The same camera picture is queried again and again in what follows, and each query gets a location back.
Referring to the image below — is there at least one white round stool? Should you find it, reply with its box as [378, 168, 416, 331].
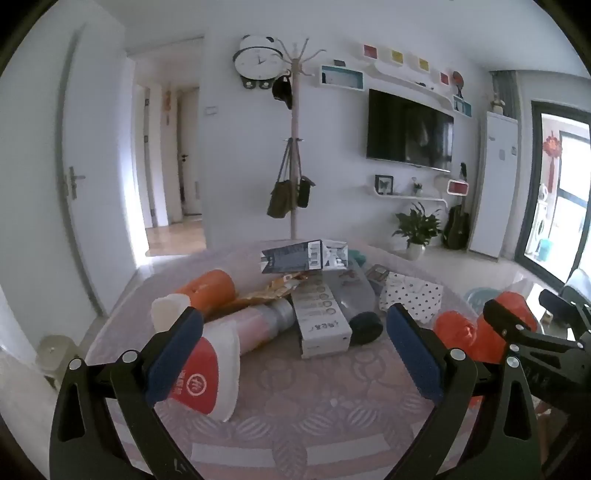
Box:
[38, 335, 84, 379]

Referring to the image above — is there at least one grey pouch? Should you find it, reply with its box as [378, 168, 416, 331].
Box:
[322, 268, 377, 319]

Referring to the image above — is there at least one white plastic cup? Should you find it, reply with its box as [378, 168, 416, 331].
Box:
[151, 295, 191, 334]

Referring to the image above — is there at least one curved white wall shelf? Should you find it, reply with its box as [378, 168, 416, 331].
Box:
[355, 41, 455, 109]

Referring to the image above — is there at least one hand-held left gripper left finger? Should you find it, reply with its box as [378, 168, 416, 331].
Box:
[48, 305, 206, 480]

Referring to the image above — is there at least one panda wall clock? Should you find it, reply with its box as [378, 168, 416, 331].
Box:
[233, 34, 284, 90]

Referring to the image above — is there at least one clear pink plastic bottle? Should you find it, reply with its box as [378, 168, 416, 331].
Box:
[203, 300, 297, 356]

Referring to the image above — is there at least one black cap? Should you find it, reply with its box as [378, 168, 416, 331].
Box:
[271, 74, 294, 110]

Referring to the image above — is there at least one balcony glass door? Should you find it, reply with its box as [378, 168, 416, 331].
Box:
[515, 99, 591, 282]

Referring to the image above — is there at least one white milk carton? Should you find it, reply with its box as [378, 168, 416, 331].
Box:
[322, 240, 349, 271]

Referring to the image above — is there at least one dark green round container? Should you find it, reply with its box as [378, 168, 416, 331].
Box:
[348, 311, 384, 346]

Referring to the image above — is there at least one dark hanging bag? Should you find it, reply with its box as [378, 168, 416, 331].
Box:
[297, 175, 315, 208]

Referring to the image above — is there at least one dark blue carton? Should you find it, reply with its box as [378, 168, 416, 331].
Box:
[261, 239, 324, 275]

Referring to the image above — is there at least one polka dot paper bag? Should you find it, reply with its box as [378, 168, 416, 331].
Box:
[379, 272, 445, 325]

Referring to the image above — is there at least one small brown packet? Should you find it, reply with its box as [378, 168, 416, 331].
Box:
[365, 264, 391, 296]

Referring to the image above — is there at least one wall television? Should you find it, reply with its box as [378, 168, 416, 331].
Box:
[367, 89, 454, 173]

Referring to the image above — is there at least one wooden coat rack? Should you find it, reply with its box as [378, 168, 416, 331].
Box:
[277, 39, 328, 241]

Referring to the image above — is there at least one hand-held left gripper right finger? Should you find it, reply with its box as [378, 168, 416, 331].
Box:
[386, 303, 541, 480]

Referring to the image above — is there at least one white cardboard box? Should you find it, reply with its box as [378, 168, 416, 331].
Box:
[290, 279, 354, 360]

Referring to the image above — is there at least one orange plastic bottle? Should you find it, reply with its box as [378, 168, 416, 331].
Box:
[174, 270, 237, 320]

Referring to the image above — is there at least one red white paper cup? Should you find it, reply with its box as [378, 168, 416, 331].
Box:
[173, 318, 242, 422]

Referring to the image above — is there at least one dark green guitar bag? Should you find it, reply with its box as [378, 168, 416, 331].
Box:
[442, 205, 471, 250]

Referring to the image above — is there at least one white room door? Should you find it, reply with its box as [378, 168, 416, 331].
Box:
[62, 32, 139, 319]

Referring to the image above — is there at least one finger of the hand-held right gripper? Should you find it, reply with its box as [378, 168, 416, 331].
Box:
[539, 288, 591, 333]
[482, 299, 591, 356]

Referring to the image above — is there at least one low white wall shelf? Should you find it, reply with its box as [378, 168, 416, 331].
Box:
[367, 185, 448, 202]

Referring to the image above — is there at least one green potted plant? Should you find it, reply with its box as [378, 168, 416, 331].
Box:
[392, 203, 443, 261]

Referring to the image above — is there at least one pink printed tablecloth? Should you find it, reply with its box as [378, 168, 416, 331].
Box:
[85, 240, 481, 480]

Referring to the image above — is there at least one silver door handle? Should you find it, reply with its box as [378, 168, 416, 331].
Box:
[67, 166, 87, 200]

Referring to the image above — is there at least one white teal wall cubby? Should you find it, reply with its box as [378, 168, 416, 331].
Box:
[318, 65, 366, 91]

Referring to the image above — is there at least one white washing machine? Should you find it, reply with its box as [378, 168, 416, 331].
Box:
[531, 203, 555, 254]

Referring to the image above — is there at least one olive hanging bag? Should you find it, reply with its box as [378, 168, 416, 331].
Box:
[267, 138, 298, 219]

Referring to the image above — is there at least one orange brown snack wrapper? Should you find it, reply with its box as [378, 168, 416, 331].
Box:
[222, 271, 305, 319]

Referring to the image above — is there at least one orange plastic bag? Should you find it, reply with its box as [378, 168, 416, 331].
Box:
[433, 291, 540, 409]

